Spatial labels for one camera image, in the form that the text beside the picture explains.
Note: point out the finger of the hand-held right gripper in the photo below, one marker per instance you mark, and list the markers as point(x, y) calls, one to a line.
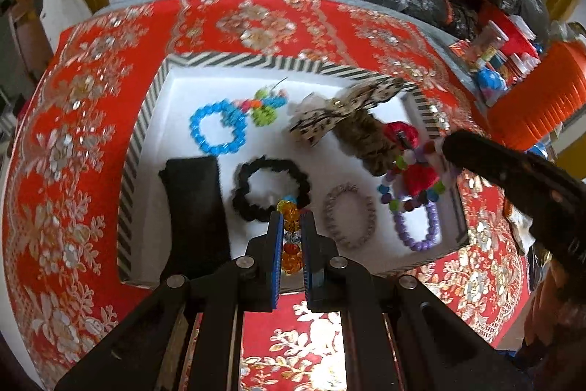
point(503, 169)

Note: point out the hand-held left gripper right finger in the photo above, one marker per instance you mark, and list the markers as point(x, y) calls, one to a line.
point(307, 258)

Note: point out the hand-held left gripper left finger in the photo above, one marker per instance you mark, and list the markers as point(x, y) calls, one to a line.
point(276, 253)

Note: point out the black scrunchie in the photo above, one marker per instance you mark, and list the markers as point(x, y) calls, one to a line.
point(242, 185)

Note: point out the striped box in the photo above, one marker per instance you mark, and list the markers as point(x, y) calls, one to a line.
point(192, 98)

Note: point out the person's right forearm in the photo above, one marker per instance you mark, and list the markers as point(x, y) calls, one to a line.
point(554, 304)

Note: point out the orange ribbed container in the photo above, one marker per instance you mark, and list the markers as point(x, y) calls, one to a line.
point(545, 98)

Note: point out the black cloth pouch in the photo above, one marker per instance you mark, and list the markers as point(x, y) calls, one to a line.
point(197, 207)

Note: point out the brown leopard scrunchie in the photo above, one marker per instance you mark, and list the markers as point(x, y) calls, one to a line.
point(361, 143)

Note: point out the multicolour bead flower charm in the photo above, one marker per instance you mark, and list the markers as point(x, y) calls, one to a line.
point(263, 114)

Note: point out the leopard print hair bow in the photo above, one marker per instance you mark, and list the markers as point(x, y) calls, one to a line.
point(348, 104)

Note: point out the red floral tablecloth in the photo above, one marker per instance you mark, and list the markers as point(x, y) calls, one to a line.
point(91, 143)

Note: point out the white appliance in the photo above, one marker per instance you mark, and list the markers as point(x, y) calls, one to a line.
point(64, 1)

